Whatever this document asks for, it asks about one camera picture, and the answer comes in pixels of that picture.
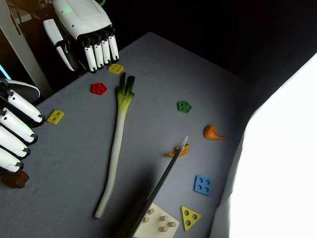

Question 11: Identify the yellow square four-hole block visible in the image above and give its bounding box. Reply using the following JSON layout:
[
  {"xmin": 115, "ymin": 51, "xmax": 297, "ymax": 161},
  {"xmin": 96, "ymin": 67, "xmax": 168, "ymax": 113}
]
[{"xmin": 107, "ymin": 63, "xmax": 124, "ymax": 74}]

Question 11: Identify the cyan light strip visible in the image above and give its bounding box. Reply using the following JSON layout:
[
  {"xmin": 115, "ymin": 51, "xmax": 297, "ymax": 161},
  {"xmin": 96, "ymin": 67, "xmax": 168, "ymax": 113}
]
[{"xmin": 0, "ymin": 64, "xmax": 12, "ymax": 80}]

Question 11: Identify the orange toy chicken drumstick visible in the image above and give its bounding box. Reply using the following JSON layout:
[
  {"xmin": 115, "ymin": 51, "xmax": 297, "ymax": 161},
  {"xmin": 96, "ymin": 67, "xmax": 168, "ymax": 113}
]
[{"xmin": 204, "ymin": 124, "xmax": 226, "ymax": 141}]

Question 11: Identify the wooden peg board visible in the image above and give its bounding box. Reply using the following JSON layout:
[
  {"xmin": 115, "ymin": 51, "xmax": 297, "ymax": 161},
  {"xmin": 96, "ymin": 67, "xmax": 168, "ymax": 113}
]
[{"xmin": 133, "ymin": 203, "xmax": 180, "ymax": 238}]

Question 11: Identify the white post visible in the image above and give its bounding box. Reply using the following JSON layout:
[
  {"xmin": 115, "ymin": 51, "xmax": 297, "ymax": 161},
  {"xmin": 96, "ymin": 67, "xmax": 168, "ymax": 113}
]
[{"xmin": 0, "ymin": 0, "xmax": 54, "ymax": 100}]

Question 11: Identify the blue square four-hole block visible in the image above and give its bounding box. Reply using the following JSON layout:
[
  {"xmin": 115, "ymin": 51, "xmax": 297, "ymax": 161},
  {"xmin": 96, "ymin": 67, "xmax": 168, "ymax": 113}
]
[{"xmin": 194, "ymin": 175, "xmax": 213, "ymax": 196}]

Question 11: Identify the long green leek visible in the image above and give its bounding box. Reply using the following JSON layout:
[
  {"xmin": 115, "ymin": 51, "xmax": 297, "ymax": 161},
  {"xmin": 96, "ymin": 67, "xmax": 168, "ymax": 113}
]
[{"xmin": 94, "ymin": 72, "xmax": 136, "ymax": 219}]

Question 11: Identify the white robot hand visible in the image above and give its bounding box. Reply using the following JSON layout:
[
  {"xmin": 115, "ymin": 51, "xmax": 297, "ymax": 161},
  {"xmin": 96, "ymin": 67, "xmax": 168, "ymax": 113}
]
[
  {"xmin": 42, "ymin": 0, "xmax": 120, "ymax": 74},
  {"xmin": 0, "ymin": 78, "xmax": 47, "ymax": 174}
]

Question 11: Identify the red pentagon block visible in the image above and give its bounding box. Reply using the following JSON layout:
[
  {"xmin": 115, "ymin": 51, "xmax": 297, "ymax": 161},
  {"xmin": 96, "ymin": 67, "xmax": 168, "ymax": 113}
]
[{"xmin": 90, "ymin": 82, "xmax": 108, "ymax": 96}]

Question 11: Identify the brown toy food piece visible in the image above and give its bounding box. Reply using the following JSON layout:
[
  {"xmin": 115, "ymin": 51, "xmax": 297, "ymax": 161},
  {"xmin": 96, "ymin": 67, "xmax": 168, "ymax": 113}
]
[{"xmin": 2, "ymin": 170, "xmax": 30, "ymax": 189}]

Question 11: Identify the green pentagon block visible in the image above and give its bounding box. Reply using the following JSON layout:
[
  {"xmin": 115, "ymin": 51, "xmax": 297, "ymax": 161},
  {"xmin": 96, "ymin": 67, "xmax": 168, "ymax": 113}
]
[{"xmin": 177, "ymin": 101, "xmax": 193, "ymax": 115}]

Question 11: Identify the orange toy chicken wing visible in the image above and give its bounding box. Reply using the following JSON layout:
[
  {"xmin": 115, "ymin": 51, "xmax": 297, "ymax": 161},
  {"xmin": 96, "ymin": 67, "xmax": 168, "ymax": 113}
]
[{"xmin": 164, "ymin": 143, "xmax": 191, "ymax": 158}]

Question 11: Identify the kitchen knife with brown handle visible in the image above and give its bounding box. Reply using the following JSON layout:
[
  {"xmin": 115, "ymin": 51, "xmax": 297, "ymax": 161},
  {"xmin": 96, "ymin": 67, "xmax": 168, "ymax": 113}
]
[{"xmin": 108, "ymin": 135, "xmax": 189, "ymax": 238}]

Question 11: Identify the yellow rectangular two-hole block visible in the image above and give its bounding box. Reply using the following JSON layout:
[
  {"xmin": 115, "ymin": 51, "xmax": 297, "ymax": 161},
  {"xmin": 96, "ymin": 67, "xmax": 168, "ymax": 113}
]
[{"xmin": 47, "ymin": 109, "xmax": 65, "ymax": 125}]

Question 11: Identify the yellow triangle three-hole block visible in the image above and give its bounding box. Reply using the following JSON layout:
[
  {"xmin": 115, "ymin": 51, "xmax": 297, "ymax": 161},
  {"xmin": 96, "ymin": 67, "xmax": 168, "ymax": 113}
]
[{"xmin": 181, "ymin": 206, "xmax": 202, "ymax": 232}]

